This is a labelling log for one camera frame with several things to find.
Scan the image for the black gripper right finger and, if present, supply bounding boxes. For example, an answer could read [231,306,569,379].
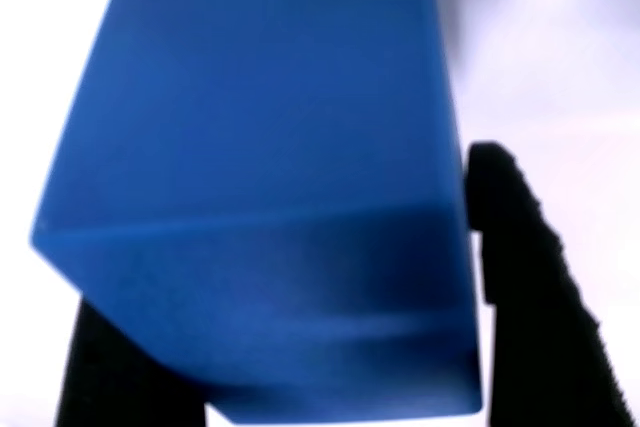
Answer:
[465,140,640,427]

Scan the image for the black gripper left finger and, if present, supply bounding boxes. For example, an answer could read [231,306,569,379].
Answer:
[53,290,207,427]

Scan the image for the blue block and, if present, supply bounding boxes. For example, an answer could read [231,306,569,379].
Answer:
[28,0,485,427]

